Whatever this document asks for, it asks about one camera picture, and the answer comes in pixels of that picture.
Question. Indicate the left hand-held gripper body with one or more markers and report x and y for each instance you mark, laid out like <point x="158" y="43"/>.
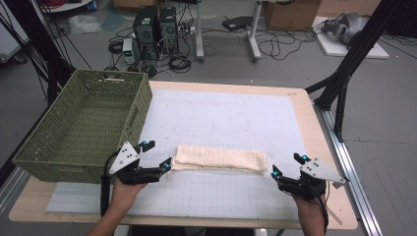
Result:
<point x="131" y="173"/>

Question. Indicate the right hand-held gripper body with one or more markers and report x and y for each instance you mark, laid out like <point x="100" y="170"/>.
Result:
<point x="311" y="187"/>

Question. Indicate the cream towel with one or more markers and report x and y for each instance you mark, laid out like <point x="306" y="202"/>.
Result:
<point x="218" y="159"/>

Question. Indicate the green woven basket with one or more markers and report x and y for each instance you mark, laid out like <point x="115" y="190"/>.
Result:
<point x="82" y="124"/>

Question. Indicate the person's right hand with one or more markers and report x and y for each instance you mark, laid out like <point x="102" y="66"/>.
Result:
<point x="308" y="205"/>

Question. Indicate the person's left hand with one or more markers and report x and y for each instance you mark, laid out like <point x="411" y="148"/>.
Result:
<point x="124" y="193"/>

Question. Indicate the thin wooden stick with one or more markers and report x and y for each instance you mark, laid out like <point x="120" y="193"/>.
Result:
<point x="334" y="215"/>

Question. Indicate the white grid mat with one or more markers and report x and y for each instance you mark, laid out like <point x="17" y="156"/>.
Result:
<point x="213" y="114"/>

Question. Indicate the grey bench power supply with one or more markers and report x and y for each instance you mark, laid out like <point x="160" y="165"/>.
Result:
<point x="128" y="50"/>

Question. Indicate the large black computer tower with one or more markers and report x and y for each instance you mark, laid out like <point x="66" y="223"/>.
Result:
<point x="146" y="31"/>

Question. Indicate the white floor board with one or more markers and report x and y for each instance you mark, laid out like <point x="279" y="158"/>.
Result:
<point x="337" y="49"/>

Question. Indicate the slim black computer tower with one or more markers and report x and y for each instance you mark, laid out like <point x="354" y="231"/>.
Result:
<point x="168" y="29"/>

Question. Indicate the black metal stand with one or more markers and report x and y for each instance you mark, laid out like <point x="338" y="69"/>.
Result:
<point x="39" y="42"/>
<point x="357" y="49"/>

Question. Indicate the white desk leg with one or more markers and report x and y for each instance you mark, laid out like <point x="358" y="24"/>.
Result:
<point x="199" y="32"/>
<point x="255" y="36"/>

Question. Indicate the clear plastic bag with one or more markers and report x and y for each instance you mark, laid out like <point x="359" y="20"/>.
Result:
<point x="84" y="24"/>

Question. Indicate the grey rounded machine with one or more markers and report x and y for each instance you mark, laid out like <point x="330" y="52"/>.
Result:
<point x="347" y="26"/>

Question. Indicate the brown cardboard box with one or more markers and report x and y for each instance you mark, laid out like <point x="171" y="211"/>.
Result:
<point x="290" y="14"/>

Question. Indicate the flat black device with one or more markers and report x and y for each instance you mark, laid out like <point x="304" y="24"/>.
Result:
<point x="236" y="23"/>

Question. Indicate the aluminium rail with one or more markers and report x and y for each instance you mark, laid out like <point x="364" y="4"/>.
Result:
<point x="11" y="190"/>
<point x="347" y="157"/>

